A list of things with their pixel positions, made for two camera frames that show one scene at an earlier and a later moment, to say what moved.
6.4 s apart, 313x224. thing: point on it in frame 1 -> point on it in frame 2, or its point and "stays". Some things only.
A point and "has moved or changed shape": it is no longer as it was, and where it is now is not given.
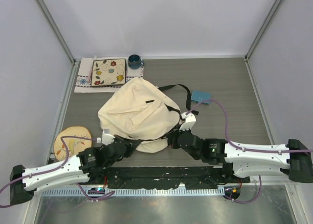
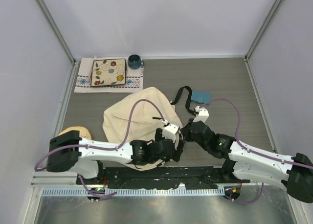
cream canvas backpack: [140, 111] has moved or changed shape
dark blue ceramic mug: [134, 61] stays
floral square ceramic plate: [109, 71] stays
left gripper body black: [130, 149] -> [175, 156]
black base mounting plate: [164, 177] stays
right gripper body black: [174, 143] -> [189, 136]
